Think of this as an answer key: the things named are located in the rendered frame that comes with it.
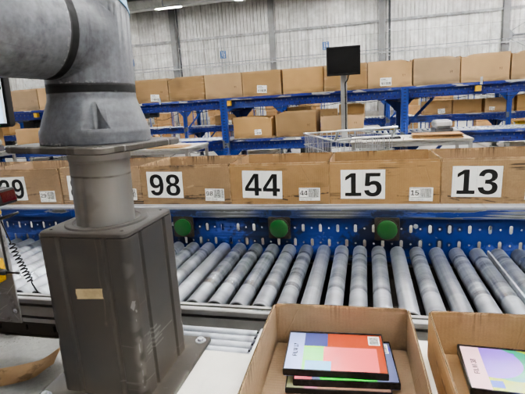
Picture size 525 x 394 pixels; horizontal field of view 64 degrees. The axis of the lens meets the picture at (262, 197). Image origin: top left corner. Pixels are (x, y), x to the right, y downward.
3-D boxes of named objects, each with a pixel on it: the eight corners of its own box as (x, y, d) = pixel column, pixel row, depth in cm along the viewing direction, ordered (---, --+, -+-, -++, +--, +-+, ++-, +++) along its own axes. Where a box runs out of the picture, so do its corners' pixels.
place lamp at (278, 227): (269, 238, 160) (269, 220, 159) (270, 237, 161) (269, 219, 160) (287, 238, 159) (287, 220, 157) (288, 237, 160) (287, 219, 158)
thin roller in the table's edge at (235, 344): (137, 335, 101) (250, 345, 94) (141, 331, 103) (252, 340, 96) (138, 343, 101) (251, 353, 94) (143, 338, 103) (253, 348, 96)
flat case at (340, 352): (389, 381, 74) (389, 374, 74) (282, 376, 78) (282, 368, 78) (381, 339, 88) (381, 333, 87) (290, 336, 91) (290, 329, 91)
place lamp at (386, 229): (376, 239, 151) (376, 220, 149) (376, 238, 152) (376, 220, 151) (397, 240, 149) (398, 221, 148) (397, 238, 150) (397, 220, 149)
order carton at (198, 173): (143, 205, 179) (137, 166, 175) (173, 191, 206) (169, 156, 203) (231, 205, 169) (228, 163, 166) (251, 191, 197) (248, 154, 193)
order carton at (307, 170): (230, 205, 169) (227, 163, 166) (250, 191, 197) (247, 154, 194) (330, 205, 160) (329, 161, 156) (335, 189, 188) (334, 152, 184)
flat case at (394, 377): (401, 391, 74) (401, 383, 74) (292, 386, 77) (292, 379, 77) (389, 347, 87) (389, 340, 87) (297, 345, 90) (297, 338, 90)
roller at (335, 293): (322, 327, 110) (321, 309, 109) (335, 256, 159) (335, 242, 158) (341, 327, 108) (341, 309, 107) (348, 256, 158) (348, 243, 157)
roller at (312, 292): (297, 324, 111) (296, 307, 110) (318, 255, 160) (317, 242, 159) (316, 326, 110) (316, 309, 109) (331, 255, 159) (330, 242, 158)
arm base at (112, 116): (98, 147, 65) (91, 80, 63) (14, 145, 73) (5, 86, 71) (171, 137, 82) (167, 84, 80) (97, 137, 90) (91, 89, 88)
